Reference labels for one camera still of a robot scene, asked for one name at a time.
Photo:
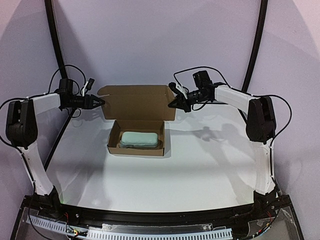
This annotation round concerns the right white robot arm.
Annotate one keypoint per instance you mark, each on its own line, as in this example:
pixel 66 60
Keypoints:
pixel 260 124

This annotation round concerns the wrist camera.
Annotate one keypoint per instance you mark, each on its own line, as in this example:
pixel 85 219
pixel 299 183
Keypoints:
pixel 178 89
pixel 87 87

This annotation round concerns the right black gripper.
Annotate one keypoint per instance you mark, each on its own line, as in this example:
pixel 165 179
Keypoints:
pixel 185 100

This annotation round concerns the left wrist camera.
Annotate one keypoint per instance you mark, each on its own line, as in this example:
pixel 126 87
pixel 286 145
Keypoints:
pixel 87 87

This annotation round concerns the black frame post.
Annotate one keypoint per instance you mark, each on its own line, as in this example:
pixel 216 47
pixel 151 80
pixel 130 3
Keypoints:
pixel 49 9
pixel 256 45

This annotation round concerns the white slotted cable duct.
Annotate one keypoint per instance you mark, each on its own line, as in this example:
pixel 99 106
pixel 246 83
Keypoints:
pixel 133 232

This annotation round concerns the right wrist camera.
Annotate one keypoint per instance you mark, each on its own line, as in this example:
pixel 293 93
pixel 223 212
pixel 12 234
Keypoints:
pixel 178 89

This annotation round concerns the black front frame rail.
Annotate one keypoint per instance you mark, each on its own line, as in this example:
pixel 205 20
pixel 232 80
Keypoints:
pixel 95 217

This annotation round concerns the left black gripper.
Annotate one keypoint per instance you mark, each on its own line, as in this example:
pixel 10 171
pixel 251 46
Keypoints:
pixel 89 101

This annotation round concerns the pale green glasses case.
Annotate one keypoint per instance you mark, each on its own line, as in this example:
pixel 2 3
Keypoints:
pixel 132 139

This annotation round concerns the left black frame post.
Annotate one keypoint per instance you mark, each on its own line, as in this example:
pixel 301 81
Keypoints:
pixel 49 9

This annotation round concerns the brown cardboard box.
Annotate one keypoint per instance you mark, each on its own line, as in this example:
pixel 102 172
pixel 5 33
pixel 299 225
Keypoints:
pixel 139 109

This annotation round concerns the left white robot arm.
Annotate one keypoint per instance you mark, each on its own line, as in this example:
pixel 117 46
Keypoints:
pixel 22 129

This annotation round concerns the right black frame post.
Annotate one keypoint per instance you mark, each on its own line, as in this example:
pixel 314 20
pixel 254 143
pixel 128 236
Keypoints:
pixel 256 45

